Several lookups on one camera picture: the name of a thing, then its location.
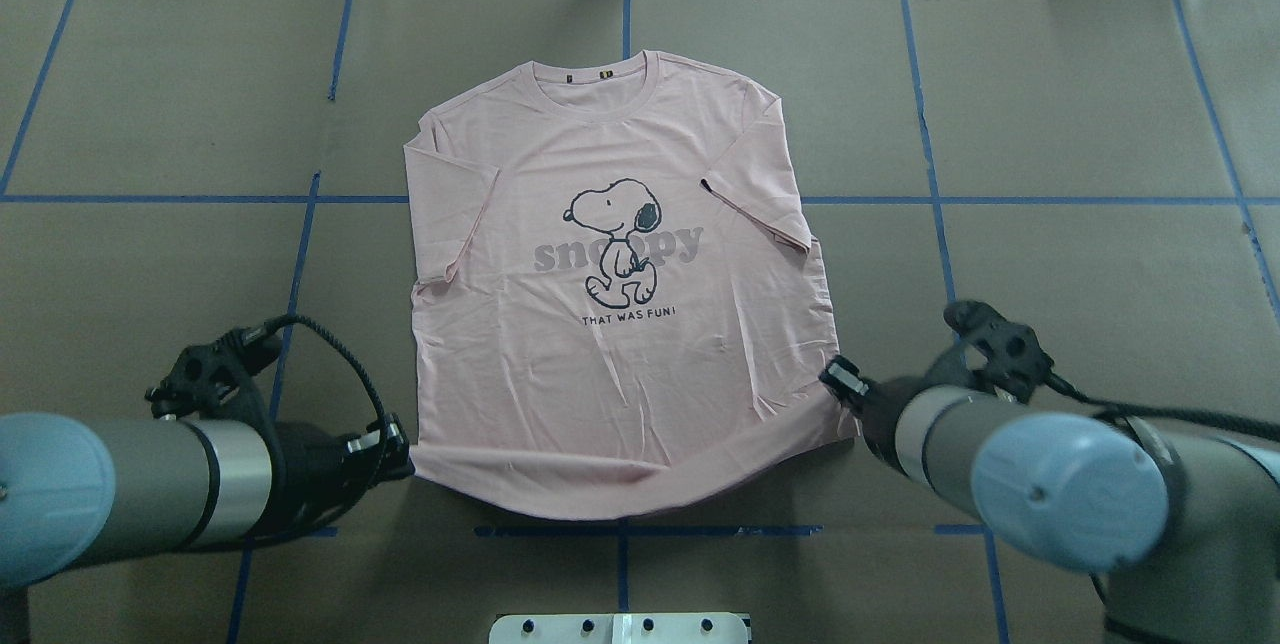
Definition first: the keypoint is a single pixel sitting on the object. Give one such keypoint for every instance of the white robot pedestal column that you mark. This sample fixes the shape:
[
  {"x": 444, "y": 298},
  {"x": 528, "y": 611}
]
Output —
[{"x": 623, "y": 627}]

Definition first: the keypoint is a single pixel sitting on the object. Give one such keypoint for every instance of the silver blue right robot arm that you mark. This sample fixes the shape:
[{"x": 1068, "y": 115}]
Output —
[{"x": 1179, "y": 531}]

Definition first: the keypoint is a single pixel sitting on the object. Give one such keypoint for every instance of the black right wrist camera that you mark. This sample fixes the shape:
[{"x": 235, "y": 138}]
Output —
[{"x": 992, "y": 354}]

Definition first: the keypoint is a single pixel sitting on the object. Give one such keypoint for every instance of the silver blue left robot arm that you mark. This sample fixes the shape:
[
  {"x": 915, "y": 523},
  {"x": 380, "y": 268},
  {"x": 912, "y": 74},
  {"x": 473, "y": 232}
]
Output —
[{"x": 80, "y": 494}]

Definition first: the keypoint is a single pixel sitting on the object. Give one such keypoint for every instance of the pink Snoopy t-shirt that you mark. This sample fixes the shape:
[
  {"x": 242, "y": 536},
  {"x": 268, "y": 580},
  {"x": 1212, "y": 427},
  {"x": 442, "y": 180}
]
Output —
[{"x": 619, "y": 306}]

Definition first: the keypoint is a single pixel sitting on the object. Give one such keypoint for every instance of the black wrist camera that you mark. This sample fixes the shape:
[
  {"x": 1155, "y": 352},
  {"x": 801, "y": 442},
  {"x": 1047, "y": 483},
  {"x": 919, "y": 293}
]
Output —
[
  {"x": 216, "y": 381},
  {"x": 992, "y": 354}
]

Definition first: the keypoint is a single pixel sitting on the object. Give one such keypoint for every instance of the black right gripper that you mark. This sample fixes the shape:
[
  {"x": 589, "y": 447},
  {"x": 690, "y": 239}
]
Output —
[{"x": 880, "y": 410}]

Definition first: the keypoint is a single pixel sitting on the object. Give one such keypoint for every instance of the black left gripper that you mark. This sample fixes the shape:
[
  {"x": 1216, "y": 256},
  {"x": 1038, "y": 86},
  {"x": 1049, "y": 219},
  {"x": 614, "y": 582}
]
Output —
[{"x": 312, "y": 465}]

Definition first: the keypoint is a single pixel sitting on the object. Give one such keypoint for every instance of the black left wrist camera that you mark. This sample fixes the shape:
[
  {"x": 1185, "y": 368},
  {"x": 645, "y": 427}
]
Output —
[{"x": 216, "y": 381}]

